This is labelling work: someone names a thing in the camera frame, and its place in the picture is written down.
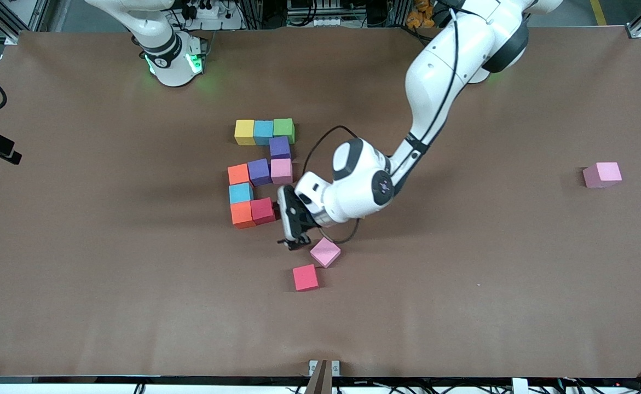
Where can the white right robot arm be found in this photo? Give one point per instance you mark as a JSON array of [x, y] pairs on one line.
[[167, 49]]

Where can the yellow foam cube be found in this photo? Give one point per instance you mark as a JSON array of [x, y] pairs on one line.
[[244, 132]]

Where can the green foam cube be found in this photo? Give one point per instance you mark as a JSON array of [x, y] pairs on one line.
[[284, 130]]

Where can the small metal bracket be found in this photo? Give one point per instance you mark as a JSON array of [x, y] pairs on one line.
[[334, 368]]

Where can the white power strip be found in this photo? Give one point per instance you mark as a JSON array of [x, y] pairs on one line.
[[211, 11], [325, 16]]

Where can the pink foam cube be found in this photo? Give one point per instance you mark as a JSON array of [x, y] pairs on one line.
[[281, 171], [325, 253]]

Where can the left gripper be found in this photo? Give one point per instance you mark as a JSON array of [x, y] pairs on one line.
[[307, 220]]

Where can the orange foam cube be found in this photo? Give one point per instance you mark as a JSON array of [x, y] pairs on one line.
[[238, 174], [242, 214]]

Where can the pile of orange packets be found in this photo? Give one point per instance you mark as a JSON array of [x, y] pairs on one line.
[[420, 15]]

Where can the pale mauve foam cube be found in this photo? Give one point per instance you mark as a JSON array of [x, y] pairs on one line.
[[602, 175]]

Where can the red foam cube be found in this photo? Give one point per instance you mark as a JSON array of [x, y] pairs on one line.
[[263, 210], [305, 277]]

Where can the cyan foam cube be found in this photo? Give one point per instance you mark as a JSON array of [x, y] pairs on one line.
[[241, 193], [263, 132]]

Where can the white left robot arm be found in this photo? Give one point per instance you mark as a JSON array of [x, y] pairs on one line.
[[364, 180]]

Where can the small white box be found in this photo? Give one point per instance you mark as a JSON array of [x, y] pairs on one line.
[[520, 386]]

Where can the purple foam cube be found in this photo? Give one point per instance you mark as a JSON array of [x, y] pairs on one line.
[[259, 172], [279, 148]]

